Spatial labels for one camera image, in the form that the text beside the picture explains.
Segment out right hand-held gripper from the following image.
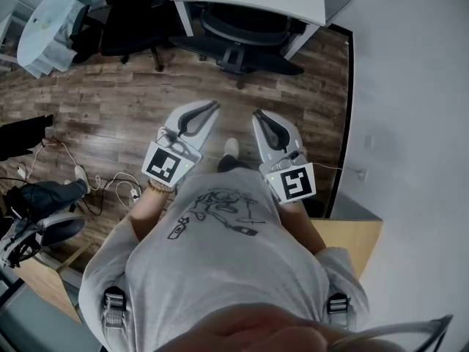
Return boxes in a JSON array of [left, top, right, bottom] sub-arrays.
[[251, 109, 317, 205]]

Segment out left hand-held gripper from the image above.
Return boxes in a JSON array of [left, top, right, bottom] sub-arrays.
[[141, 99, 221, 189]]

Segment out black mesh office chair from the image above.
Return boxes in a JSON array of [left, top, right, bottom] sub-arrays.
[[169, 1, 306, 90]]

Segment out person's left forearm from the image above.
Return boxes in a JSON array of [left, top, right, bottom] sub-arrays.
[[129, 186, 181, 242]]

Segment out person's right forearm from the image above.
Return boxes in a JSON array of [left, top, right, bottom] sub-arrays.
[[279, 199, 328, 257]]

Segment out black padded office chair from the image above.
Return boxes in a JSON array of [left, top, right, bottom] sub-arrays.
[[100, 0, 184, 73]]

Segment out person's white shoe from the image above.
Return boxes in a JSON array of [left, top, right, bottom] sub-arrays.
[[222, 136, 240, 160]]

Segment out person's black trousers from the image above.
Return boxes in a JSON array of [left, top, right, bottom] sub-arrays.
[[217, 154, 254, 175]]

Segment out black baseboard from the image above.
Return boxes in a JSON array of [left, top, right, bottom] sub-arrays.
[[323, 23, 355, 220]]

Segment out wooden side table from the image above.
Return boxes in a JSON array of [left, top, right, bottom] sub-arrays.
[[309, 217, 385, 282]]

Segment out dark swivel stool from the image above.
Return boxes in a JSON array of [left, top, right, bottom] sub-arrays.
[[68, 4, 108, 65]]

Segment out person in white shirt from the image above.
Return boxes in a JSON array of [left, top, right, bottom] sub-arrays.
[[78, 168, 372, 352]]

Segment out round white table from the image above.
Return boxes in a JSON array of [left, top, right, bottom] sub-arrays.
[[16, 0, 93, 79]]

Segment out person's face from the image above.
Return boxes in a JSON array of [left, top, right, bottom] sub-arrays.
[[152, 301, 331, 352]]

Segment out wooden trestle table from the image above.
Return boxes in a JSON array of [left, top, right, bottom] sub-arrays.
[[13, 239, 84, 325]]

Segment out clear eyeglasses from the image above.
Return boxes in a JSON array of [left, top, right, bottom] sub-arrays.
[[329, 313, 455, 352]]

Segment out beaded wrist bracelet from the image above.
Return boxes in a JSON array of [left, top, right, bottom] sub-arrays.
[[145, 178, 177, 197]]

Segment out looped white floor cable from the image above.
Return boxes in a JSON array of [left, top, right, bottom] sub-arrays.
[[17, 140, 143, 213]]

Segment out black floor cable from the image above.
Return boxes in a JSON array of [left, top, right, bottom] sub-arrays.
[[69, 180, 142, 218]]

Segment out grey harness strap buckle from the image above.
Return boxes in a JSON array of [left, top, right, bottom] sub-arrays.
[[326, 293, 350, 326], [103, 285, 128, 340]]

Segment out white frame shelf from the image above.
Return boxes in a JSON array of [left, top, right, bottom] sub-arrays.
[[0, 12, 23, 73]]

